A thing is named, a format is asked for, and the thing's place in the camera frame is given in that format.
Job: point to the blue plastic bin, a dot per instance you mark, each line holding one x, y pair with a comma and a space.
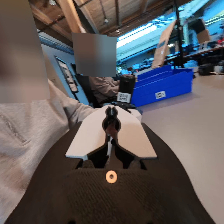
162, 85

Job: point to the framed wall board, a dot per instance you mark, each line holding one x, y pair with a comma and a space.
67, 75

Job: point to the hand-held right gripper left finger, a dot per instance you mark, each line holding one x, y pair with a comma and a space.
87, 136

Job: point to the black metal pole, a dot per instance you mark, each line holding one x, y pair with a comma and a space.
179, 35

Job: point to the person's left forearm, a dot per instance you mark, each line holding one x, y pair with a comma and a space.
75, 106

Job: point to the long workshop desk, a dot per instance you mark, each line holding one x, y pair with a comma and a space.
204, 51

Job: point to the brown cardboard box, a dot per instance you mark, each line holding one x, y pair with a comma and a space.
161, 45

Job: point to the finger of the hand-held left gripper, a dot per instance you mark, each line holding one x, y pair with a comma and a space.
136, 115

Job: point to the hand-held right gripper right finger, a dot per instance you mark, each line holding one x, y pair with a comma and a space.
134, 138

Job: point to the wooden beam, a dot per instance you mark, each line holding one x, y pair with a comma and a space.
71, 15

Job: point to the black equipment case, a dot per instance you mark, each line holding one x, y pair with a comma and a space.
206, 69

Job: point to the black office chair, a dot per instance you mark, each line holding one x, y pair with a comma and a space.
91, 98

